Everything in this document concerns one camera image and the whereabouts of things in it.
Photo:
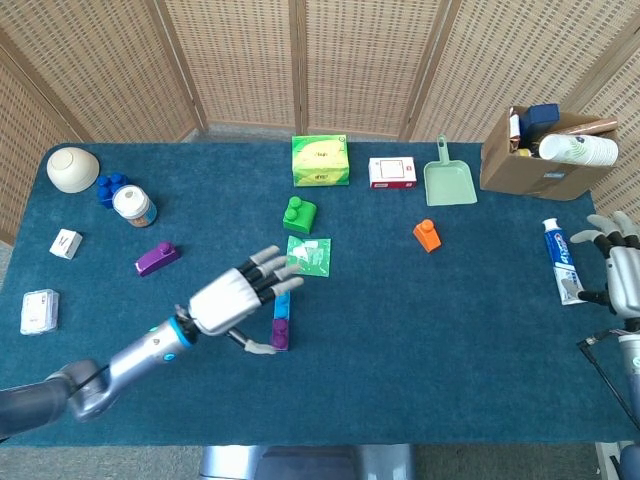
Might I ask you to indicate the dark blue four-stud brick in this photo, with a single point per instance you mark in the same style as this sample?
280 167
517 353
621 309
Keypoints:
106 192

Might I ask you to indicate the small yellow item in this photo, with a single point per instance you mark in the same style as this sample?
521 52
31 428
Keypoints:
523 152

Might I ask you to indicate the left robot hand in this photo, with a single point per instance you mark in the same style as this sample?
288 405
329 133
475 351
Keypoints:
225 302

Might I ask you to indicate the light blue long brick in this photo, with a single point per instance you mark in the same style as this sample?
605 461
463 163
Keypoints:
282 307

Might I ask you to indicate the stack of paper cups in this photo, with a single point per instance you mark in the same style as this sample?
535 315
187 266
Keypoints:
575 149

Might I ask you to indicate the blue table cloth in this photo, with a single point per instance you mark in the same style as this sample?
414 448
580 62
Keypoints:
400 390

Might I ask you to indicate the red and white box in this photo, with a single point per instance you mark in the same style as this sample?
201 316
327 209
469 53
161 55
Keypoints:
392 170

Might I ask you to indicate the blue white toothpaste tube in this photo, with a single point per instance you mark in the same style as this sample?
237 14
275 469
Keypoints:
560 250

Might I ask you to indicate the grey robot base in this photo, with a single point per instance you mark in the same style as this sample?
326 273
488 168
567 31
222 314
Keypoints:
300 462

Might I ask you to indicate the orange sloped one-stud brick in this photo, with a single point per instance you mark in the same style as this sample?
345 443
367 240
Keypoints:
429 239

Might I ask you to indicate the clear jar with white lid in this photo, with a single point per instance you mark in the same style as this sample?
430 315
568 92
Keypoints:
132 205

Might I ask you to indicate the woven folding screen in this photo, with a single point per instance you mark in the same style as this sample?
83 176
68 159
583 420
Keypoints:
250 60

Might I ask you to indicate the beige bowl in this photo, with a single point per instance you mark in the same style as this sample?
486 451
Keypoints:
72 167

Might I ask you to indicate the shiny foil snack packet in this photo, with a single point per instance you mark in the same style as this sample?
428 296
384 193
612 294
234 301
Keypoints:
514 125

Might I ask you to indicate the green tissue pack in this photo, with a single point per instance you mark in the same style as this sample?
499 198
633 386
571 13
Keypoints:
320 160

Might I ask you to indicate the small purple two-stud brick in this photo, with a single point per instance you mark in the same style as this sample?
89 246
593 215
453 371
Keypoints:
280 334

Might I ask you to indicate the green sachet packet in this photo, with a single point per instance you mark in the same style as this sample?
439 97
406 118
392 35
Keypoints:
315 260

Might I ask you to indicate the small white cube box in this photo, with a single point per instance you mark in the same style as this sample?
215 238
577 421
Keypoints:
66 244

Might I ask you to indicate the copper brown tube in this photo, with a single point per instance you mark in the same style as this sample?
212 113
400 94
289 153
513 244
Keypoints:
595 125

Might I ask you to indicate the dark blue small box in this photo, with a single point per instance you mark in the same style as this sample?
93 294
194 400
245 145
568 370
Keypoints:
542 116

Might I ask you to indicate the green two-stud brick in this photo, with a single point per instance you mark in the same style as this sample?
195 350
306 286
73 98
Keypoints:
302 217

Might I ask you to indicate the pale green dustpan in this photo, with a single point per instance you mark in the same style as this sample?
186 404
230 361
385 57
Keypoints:
450 185

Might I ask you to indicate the cardboard box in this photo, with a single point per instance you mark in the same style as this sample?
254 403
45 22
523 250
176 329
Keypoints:
515 175

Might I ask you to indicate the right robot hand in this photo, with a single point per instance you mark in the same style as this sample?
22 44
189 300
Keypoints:
625 280

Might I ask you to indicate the purple sloped one-stud brick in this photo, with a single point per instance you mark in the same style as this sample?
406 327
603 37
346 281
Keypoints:
155 260

